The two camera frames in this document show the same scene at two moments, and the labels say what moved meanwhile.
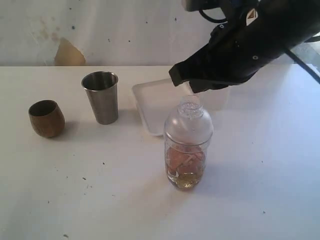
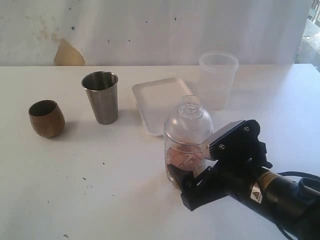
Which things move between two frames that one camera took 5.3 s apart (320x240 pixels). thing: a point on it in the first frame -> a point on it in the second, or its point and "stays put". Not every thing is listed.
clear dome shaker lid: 190,125 stays put
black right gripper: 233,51 -> 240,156
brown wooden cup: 47,118 stays put
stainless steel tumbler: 101,87 stays put
